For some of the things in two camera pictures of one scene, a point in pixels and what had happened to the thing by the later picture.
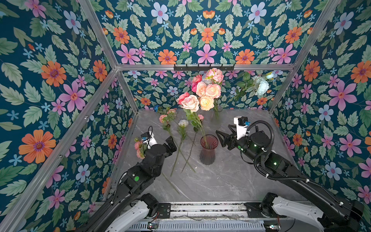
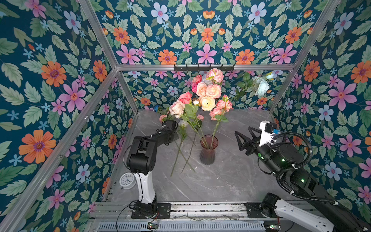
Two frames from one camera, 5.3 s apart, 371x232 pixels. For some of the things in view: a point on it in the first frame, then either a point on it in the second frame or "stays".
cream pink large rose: x=201 y=89 stays
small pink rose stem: x=200 y=118 stays
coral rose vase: x=181 y=97 stays
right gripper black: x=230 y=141 → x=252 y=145
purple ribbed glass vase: x=208 y=143 stays
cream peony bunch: x=206 y=103 stays
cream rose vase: x=190 y=104 → x=178 y=108
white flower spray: x=260 y=82 stays
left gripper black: x=171 y=146 → x=175 y=133
